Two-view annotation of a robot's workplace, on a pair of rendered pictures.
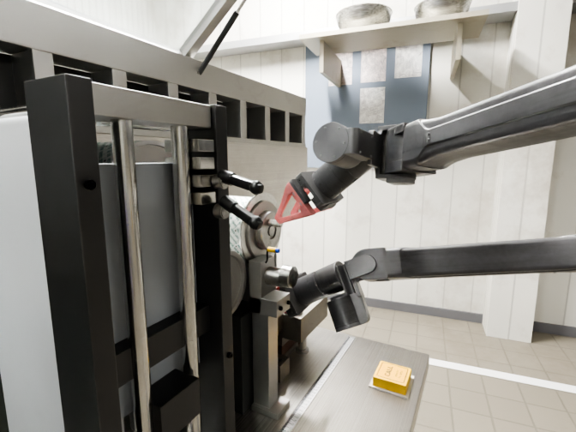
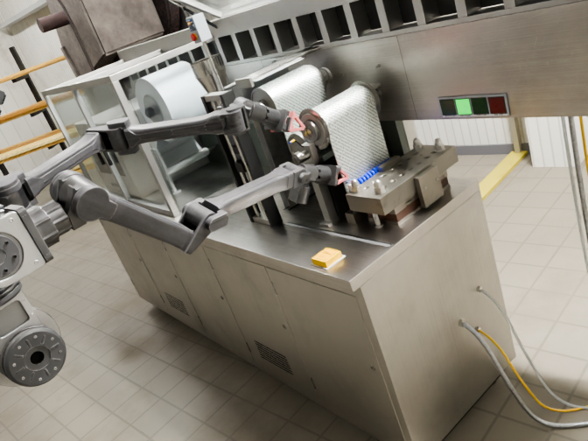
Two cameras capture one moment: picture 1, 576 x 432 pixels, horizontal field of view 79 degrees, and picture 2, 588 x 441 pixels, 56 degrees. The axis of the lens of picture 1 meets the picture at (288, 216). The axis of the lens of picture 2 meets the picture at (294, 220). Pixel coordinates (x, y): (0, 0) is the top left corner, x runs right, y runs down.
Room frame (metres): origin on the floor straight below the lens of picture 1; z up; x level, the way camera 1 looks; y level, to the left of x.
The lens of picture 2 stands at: (1.43, -1.62, 1.73)
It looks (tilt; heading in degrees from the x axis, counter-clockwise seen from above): 23 degrees down; 120
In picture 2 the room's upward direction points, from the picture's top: 20 degrees counter-clockwise
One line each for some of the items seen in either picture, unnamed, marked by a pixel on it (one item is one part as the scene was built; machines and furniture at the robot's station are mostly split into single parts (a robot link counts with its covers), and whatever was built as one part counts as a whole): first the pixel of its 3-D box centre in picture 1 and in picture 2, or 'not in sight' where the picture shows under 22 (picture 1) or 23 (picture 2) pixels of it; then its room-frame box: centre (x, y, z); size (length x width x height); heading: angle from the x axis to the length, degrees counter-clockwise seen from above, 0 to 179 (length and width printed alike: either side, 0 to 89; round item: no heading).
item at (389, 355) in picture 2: not in sight; (255, 269); (-0.13, 0.54, 0.43); 2.52 x 0.64 x 0.86; 152
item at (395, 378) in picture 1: (392, 377); (326, 257); (0.70, -0.23, 0.91); 0.07 x 0.07 x 0.02; 62
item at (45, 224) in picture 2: not in sight; (43, 225); (0.47, -0.91, 1.45); 0.09 x 0.08 x 0.12; 159
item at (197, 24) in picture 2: not in sight; (197, 29); (0.20, 0.34, 1.66); 0.07 x 0.07 x 0.10; 56
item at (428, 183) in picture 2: not in sight; (430, 186); (0.99, 0.08, 0.96); 0.10 x 0.03 x 0.11; 62
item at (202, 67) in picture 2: not in sight; (207, 66); (0.09, 0.49, 1.50); 0.14 x 0.14 x 0.06
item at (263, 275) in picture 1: (271, 336); (317, 185); (0.62, 0.03, 1.05); 0.06 x 0.05 x 0.31; 62
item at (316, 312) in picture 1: (249, 301); (402, 177); (0.90, 0.11, 1.00); 0.40 x 0.16 x 0.06; 62
